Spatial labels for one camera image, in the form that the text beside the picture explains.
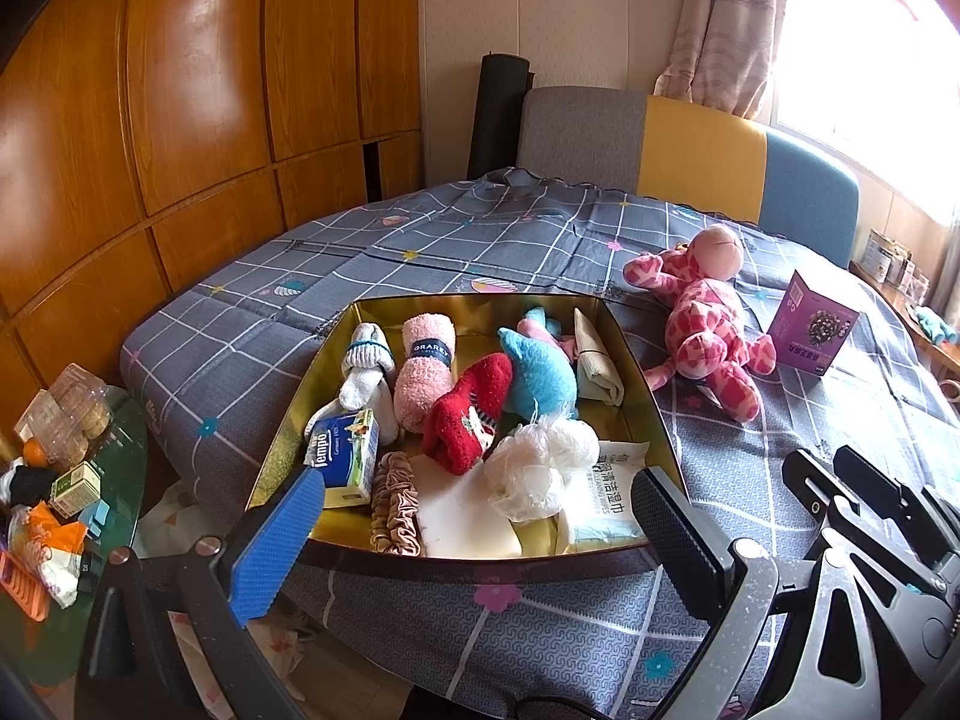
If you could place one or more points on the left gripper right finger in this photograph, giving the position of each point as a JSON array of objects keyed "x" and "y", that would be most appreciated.
[{"x": 692, "y": 548}]

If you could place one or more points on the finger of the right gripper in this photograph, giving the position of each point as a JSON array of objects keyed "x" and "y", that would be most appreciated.
[
  {"x": 836, "y": 507},
  {"x": 892, "y": 498}
]

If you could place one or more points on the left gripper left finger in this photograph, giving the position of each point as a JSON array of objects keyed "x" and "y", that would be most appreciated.
[{"x": 265, "y": 545}]

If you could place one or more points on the white wipes packet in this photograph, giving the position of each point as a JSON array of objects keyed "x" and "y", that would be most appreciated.
[{"x": 598, "y": 514}]

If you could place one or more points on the blue tissue pack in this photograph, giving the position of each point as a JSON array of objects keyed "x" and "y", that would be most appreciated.
[{"x": 343, "y": 448}]

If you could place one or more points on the brown satin scrunchie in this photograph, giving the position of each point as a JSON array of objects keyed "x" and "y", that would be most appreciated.
[{"x": 394, "y": 505}]

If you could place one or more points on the white mesh bath pouf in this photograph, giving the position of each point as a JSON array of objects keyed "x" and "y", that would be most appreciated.
[{"x": 529, "y": 470}]

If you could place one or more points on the beige knitted cloth roll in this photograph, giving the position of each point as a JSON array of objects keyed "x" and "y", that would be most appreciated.
[{"x": 598, "y": 378}]

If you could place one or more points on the blue dolphin plush toy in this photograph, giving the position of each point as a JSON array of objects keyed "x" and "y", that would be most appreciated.
[{"x": 543, "y": 381}]

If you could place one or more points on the white grey sock bundle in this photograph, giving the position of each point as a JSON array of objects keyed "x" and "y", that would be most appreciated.
[{"x": 368, "y": 370}]

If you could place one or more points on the red fuzzy sock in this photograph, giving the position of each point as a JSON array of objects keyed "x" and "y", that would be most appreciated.
[{"x": 462, "y": 424}]

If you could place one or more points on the pink towel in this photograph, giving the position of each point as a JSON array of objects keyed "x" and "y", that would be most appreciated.
[{"x": 426, "y": 375}]

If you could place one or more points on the wooden desk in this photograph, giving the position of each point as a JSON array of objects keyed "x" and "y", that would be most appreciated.
[{"x": 940, "y": 359}]

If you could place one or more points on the purple printed box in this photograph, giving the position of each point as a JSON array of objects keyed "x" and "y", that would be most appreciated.
[{"x": 809, "y": 327}]

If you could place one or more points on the teal cloth on desk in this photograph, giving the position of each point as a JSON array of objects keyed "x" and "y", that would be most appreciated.
[{"x": 937, "y": 330}]

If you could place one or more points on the pink giraffe plush toy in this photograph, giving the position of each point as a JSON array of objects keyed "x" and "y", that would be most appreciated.
[{"x": 705, "y": 332}]

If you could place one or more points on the glass side table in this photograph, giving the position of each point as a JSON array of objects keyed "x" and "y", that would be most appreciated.
[{"x": 60, "y": 547}]

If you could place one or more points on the gold storage box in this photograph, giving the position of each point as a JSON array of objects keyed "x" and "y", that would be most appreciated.
[{"x": 461, "y": 535}]

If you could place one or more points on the clear plastic food container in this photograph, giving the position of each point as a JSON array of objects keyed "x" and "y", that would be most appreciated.
[{"x": 67, "y": 417}]

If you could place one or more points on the white tin can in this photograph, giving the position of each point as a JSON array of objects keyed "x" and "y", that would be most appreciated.
[{"x": 877, "y": 256}]

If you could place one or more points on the blue headboard cushion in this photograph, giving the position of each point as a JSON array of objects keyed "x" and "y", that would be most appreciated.
[{"x": 809, "y": 197}]

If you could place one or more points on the yellow headboard cushion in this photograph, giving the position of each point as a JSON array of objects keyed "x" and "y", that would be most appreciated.
[{"x": 703, "y": 158}]

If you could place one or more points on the grey headboard cushion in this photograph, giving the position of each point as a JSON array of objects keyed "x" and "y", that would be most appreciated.
[{"x": 583, "y": 135}]

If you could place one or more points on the floral window curtain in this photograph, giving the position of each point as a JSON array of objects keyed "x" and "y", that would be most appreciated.
[{"x": 722, "y": 54}]

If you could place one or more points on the black rolled mat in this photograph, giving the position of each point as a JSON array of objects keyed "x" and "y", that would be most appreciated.
[{"x": 503, "y": 84}]

